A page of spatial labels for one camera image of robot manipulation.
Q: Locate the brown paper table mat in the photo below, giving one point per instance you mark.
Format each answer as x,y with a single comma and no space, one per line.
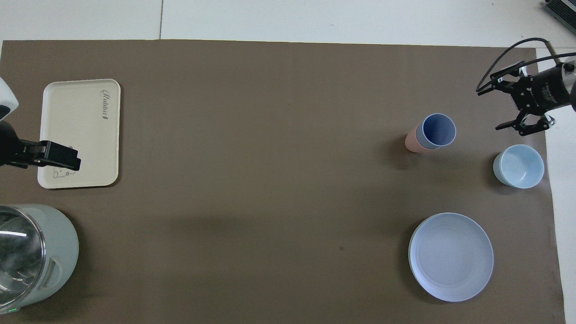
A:
270,180

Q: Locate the light blue bowl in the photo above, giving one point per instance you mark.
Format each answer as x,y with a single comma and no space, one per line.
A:
519,166

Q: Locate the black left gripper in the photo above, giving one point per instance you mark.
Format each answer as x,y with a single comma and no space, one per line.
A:
6,148

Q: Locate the pink cup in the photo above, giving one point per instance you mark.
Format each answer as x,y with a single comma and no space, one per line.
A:
411,141

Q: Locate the cream tray with rabbit print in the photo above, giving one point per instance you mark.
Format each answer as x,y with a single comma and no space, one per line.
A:
76,130

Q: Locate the pale green electric pot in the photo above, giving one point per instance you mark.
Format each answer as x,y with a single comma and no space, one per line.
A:
60,243

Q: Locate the grey ribbed device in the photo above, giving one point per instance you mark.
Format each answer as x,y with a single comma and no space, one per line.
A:
562,11

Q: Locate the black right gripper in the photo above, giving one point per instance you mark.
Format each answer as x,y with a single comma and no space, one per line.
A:
544,90

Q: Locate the light blue plate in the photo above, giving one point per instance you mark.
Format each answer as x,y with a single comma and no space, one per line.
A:
450,256

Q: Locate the glass pot lid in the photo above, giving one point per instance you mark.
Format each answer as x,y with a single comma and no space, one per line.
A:
20,252

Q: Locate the blue ribbed cup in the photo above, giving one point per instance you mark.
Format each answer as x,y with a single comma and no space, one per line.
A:
438,128

